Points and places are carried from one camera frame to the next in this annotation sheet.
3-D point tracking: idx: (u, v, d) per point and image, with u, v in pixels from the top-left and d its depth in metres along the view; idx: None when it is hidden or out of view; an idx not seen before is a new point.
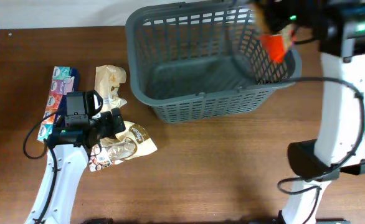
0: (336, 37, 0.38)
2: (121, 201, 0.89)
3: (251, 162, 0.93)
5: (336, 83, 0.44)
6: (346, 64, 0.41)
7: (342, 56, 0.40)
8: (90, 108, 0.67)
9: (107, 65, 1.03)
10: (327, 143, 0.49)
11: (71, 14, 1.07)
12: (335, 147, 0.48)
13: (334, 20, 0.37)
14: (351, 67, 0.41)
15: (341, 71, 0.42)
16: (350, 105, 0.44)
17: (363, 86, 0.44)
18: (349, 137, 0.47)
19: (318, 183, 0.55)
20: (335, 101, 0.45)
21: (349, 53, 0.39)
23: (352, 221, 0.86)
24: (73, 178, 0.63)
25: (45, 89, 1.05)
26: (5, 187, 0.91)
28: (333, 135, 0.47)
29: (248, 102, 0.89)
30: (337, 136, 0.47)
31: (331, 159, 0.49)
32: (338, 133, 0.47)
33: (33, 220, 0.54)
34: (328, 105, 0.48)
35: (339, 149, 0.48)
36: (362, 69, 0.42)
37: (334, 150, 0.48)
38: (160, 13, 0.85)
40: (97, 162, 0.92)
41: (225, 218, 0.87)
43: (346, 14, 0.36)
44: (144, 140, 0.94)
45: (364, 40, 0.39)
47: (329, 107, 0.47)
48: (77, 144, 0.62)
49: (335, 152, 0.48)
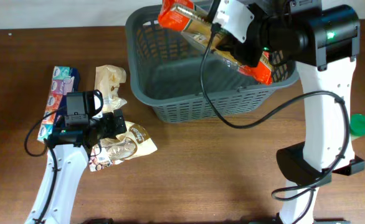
0: (309, 46, 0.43)
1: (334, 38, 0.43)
2: (121, 201, 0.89)
3: (251, 162, 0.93)
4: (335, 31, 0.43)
5: (316, 96, 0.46)
6: (322, 71, 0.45)
7: (317, 65, 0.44)
8: (90, 107, 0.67)
9: (107, 65, 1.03)
10: (316, 150, 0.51)
11: (71, 14, 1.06)
12: (324, 152, 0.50)
13: (304, 31, 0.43)
14: (327, 74, 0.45)
15: (319, 79, 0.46)
16: (331, 111, 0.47)
17: (340, 90, 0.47)
18: (335, 142, 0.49)
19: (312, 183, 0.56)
20: (317, 109, 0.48)
21: (322, 60, 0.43)
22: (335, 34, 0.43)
23: (352, 221, 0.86)
24: (73, 178, 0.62)
25: (45, 89, 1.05)
26: (5, 187, 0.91)
28: (319, 141, 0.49)
29: (248, 102, 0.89)
30: (324, 142, 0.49)
31: (321, 163, 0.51)
32: (325, 139, 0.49)
33: (33, 219, 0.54)
34: (309, 114, 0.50)
35: (328, 154, 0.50)
36: (337, 75, 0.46)
37: (324, 155, 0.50)
38: (160, 13, 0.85)
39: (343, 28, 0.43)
40: (97, 162, 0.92)
41: (225, 218, 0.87)
43: (315, 24, 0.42)
44: (144, 140, 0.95)
45: (335, 46, 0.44)
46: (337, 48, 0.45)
47: (311, 116, 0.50)
48: (77, 144, 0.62)
49: (324, 157, 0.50)
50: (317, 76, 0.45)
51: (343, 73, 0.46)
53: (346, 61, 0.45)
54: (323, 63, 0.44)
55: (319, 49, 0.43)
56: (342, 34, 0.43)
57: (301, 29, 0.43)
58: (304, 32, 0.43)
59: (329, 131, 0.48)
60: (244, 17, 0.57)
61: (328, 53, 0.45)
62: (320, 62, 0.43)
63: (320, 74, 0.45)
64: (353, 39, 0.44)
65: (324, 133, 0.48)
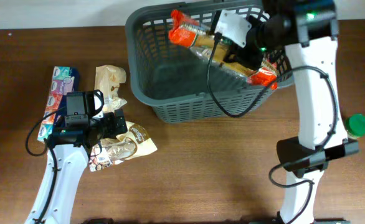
0: (292, 28, 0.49)
1: (314, 20, 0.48)
2: (121, 201, 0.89)
3: (251, 162, 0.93)
4: (315, 14, 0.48)
5: (302, 70, 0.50)
6: (305, 48, 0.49)
7: (300, 42, 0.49)
8: (90, 107, 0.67)
9: (107, 65, 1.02)
10: (308, 127, 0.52)
11: (71, 14, 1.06)
12: (314, 127, 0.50)
13: (287, 15, 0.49)
14: (310, 50, 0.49)
15: (304, 56, 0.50)
16: (318, 86, 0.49)
17: (326, 66, 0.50)
18: (326, 117, 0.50)
19: (311, 177, 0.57)
20: (304, 84, 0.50)
21: (305, 38, 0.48)
22: (314, 15, 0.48)
23: (352, 221, 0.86)
24: (73, 179, 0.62)
25: (45, 89, 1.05)
26: (5, 187, 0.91)
28: (310, 117, 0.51)
29: (248, 102, 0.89)
30: (314, 116, 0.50)
31: (314, 140, 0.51)
32: (315, 114, 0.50)
33: (33, 219, 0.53)
34: (299, 93, 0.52)
35: (319, 130, 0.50)
36: (321, 51, 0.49)
37: (315, 131, 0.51)
38: (159, 13, 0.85)
39: (324, 12, 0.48)
40: (97, 162, 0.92)
41: (225, 218, 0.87)
43: (296, 9, 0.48)
44: (144, 140, 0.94)
45: (317, 26, 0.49)
46: (319, 28, 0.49)
47: (301, 95, 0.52)
48: (77, 144, 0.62)
49: (316, 134, 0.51)
50: (302, 53, 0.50)
51: (326, 50, 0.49)
53: (327, 40, 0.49)
54: (306, 40, 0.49)
55: (301, 29, 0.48)
56: (321, 15, 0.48)
57: (284, 14, 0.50)
58: (286, 17, 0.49)
59: (317, 104, 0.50)
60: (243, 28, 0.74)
61: (311, 33, 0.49)
62: (302, 40, 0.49)
63: (304, 51, 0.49)
64: (332, 21, 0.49)
65: (312, 107, 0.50)
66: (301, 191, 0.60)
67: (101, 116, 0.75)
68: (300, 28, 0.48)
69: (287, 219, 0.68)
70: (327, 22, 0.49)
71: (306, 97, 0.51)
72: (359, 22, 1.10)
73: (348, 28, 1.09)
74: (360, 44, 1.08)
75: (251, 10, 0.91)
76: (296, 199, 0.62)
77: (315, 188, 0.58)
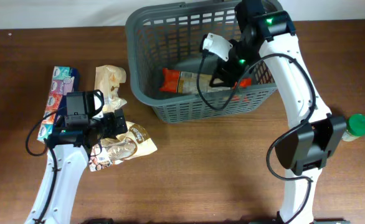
0: (257, 32, 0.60)
1: (273, 23, 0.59)
2: (121, 201, 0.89)
3: (251, 162, 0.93)
4: (273, 18, 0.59)
5: (274, 58, 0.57)
6: (271, 42, 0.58)
7: (265, 38, 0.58)
8: (90, 108, 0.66)
9: (107, 65, 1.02)
10: (291, 107, 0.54)
11: (71, 14, 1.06)
12: (296, 104, 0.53)
13: (252, 25, 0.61)
14: (276, 43, 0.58)
15: (273, 48, 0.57)
16: (290, 68, 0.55)
17: (292, 55, 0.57)
18: (304, 94, 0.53)
19: (309, 175, 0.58)
20: (279, 70, 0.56)
21: (269, 35, 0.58)
22: (273, 20, 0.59)
23: (352, 221, 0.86)
24: (73, 178, 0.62)
25: (45, 89, 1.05)
26: (5, 187, 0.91)
28: (291, 96, 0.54)
29: (248, 102, 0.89)
30: (293, 94, 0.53)
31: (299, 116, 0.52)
32: (293, 91, 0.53)
33: (33, 220, 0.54)
34: (278, 81, 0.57)
35: (301, 107, 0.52)
36: (285, 44, 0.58)
37: (296, 107, 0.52)
38: (160, 13, 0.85)
39: (280, 16, 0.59)
40: (97, 162, 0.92)
41: (225, 218, 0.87)
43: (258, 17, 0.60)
44: (144, 140, 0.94)
45: (278, 29, 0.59)
46: (281, 30, 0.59)
47: (279, 83, 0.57)
48: (77, 144, 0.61)
49: (299, 111, 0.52)
50: (270, 46, 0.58)
51: (289, 42, 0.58)
53: (288, 35, 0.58)
54: (270, 37, 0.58)
55: (264, 30, 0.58)
56: (280, 20, 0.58)
57: (250, 24, 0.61)
58: (252, 25, 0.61)
59: (294, 83, 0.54)
60: (225, 46, 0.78)
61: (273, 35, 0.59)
62: (266, 36, 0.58)
63: (271, 43, 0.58)
64: (288, 23, 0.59)
65: (289, 86, 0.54)
66: (300, 189, 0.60)
67: (101, 116, 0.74)
68: (263, 29, 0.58)
69: (286, 218, 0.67)
70: (286, 26, 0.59)
71: (283, 79, 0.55)
72: (357, 22, 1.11)
73: (347, 28, 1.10)
74: (359, 43, 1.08)
75: None
76: (294, 196, 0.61)
77: (314, 186, 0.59)
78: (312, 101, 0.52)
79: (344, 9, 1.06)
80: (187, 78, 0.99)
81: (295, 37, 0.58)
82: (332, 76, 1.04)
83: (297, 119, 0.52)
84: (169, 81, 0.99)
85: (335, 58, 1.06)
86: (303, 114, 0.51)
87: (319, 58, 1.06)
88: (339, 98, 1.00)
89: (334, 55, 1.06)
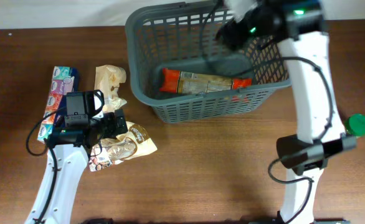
0: (283, 24, 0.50)
1: (304, 14, 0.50)
2: (121, 201, 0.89)
3: (251, 162, 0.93)
4: (304, 9, 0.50)
5: (297, 64, 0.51)
6: (298, 43, 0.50)
7: (290, 37, 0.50)
8: (90, 107, 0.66)
9: (107, 65, 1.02)
10: (305, 122, 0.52)
11: (71, 14, 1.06)
12: (311, 121, 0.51)
13: (277, 12, 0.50)
14: (302, 43, 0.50)
15: (297, 50, 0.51)
16: (312, 78, 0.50)
17: (318, 60, 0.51)
18: (321, 110, 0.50)
19: (311, 175, 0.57)
20: (300, 78, 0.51)
21: (296, 33, 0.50)
22: (304, 10, 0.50)
23: (352, 221, 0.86)
24: (73, 178, 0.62)
25: (45, 89, 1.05)
26: (5, 187, 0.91)
28: (307, 111, 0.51)
29: (248, 102, 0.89)
30: (309, 109, 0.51)
31: (312, 134, 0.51)
32: (310, 107, 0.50)
33: (33, 219, 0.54)
34: (296, 88, 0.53)
35: (316, 124, 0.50)
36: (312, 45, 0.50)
37: (311, 125, 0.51)
38: (160, 13, 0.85)
39: (311, 7, 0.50)
40: (97, 162, 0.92)
41: (225, 218, 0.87)
43: (286, 6, 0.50)
44: (144, 140, 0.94)
45: (308, 20, 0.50)
46: (312, 22, 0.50)
47: (297, 91, 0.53)
48: (77, 144, 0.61)
49: (313, 127, 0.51)
50: (295, 47, 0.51)
51: (317, 43, 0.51)
53: (318, 34, 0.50)
54: (296, 34, 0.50)
55: (292, 25, 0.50)
56: (311, 10, 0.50)
57: (271, 9, 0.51)
58: (274, 11, 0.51)
59: (312, 96, 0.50)
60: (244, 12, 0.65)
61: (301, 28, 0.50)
62: (293, 34, 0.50)
63: (296, 45, 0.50)
64: (319, 15, 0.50)
65: (308, 100, 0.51)
66: (301, 188, 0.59)
67: (101, 116, 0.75)
68: (290, 23, 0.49)
69: (286, 217, 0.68)
70: (319, 14, 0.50)
71: (303, 89, 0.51)
72: (357, 22, 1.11)
73: (347, 28, 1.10)
74: (360, 43, 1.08)
75: None
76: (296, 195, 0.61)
77: (315, 185, 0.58)
78: (329, 120, 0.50)
79: (344, 9, 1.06)
80: (187, 77, 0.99)
81: (325, 36, 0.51)
82: (332, 76, 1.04)
83: (309, 137, 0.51)
84: (169, 81, 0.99)
85: (335, 58, 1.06)
86: (317, 133, 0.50)
87: None
88: (339, 98, 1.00)
89: (334, 55, 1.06)
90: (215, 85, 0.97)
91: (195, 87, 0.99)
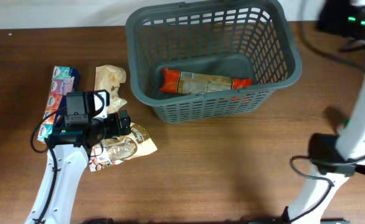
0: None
1: None
2: (121, 201, 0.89)
3: (251, 162, 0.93)
4: None
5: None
6: None
7: None
8: (90, 108, 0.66)
9: (107, 65, 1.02)
10: (350, 139, 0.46)
11: (71, 14, 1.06)
12: (357, 144, 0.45)
13: None
14: None
15: None
16: None
17: None
18: None
19: (332, 179, 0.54)
20: None
21: None
22: None
23: (352, 221, 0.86)
24: (73, 178, 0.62)
25: (45, 89, 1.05)
26: (6, 187, 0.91)
28: (359, 131, 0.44)
29: (248, 102, 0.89)
30: (364, 133, 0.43)
31: (351, 154, 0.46)
32: None
33: (33, 219, 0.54)
34: (362, 101, 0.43)
35: (360, 147, 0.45)
36: None
37: (355, 147, 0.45)
38: (159, 13, 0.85)
39: None
40: (97, 162, 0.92)
41: (225, 218, 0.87)
43: None
44: (144, 140, 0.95)
45: None
46: None
47: (362, 105, 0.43)
48: (77, 144, 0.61)
49: (356, 149, 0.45)
50: None
51: None
53: None
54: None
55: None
56: None
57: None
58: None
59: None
60: None
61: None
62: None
63: None
64: None
65: None
66: (319, 188, 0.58)
67: (106, 116, 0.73)
68: None
69: (292, 216, 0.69)
70: None
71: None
72: None
73: None
74: None
75: (250, 10, 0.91)
76: (311, 193, 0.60)
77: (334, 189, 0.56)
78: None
79: None
80: (187, 77, 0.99)
81: None
82: (332, 76, 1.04)
83: (346, 155, 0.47)
84: (169, 81, 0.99)
85: None
86: (357, 156, 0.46)
87: (319, 59, 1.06)
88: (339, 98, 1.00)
89: None
90: (215, 85, 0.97)
91: (195, 87, 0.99)
